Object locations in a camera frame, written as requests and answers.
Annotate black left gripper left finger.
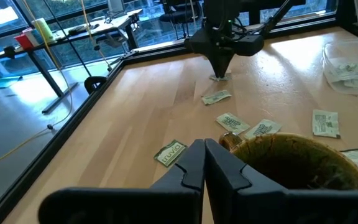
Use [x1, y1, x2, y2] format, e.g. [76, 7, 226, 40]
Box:
[37, 138, 206, 224]

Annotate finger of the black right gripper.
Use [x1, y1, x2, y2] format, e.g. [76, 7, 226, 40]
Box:
[208, 51, 223, 78]
[221, 52, 237, 78]

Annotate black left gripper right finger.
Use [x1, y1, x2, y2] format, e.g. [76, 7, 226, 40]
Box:
[204, 138, 358, 224]

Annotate clear plastic bin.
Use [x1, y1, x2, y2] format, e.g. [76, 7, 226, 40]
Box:
[321, 37, 358, 96]

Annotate teal brown ceramic mug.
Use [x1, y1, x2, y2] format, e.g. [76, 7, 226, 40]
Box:
[218, 131, 358, 192]

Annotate black office chair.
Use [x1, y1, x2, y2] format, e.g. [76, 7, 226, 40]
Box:
[158, 0, 204, 37]

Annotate white desk black legs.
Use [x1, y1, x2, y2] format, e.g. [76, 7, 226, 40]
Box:
[0, 8, 143, 114]

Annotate grey desktop appliance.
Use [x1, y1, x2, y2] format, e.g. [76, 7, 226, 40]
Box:
[106, 0, 126, 13]

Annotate black stand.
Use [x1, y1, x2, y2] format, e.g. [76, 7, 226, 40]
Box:
[41, 0, 108, 95]

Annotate teal flat board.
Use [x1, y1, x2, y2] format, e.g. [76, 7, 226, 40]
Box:
[0, 75, 24, 90]

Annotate yellow-green cup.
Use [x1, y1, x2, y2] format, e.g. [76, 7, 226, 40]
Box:
[31, 17, 56, 44]

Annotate red box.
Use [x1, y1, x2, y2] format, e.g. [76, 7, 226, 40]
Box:
[13, 32, 34, 51]

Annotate yellow cable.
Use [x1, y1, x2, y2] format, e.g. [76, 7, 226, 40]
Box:
[0, 0, 74, 174]

